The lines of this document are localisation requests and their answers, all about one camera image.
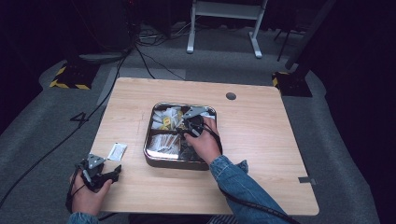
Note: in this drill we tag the black tripod legs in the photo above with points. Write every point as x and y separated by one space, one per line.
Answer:
285 43

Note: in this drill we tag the square metal divided tray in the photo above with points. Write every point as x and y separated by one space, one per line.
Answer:
148 160

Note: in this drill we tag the black yellow striped stand base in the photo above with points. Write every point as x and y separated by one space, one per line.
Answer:
74 77
292 84

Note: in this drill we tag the pile of white yellow packets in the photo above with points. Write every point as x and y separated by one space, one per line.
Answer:
166 119

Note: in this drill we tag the white metal stand frame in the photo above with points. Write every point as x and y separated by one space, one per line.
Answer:
224 9

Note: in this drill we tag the single white sachet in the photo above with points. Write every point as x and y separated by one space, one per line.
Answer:
117 151

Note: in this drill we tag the person's right hand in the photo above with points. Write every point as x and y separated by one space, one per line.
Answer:
204 146

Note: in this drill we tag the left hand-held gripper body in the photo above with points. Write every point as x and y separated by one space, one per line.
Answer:
95 161

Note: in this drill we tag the grey tape strip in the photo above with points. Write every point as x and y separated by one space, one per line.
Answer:
306 180

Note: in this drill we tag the person's striped clothing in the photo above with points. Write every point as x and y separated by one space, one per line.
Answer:
222 220

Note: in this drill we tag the person's left hand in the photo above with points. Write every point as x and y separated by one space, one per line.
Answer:
87 199

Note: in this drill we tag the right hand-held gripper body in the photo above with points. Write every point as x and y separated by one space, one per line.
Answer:
194 113

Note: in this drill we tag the pile of brown stick packets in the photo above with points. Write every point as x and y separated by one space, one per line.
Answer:
165 143

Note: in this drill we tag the dark slanted stand pole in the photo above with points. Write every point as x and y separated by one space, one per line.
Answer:
311 34

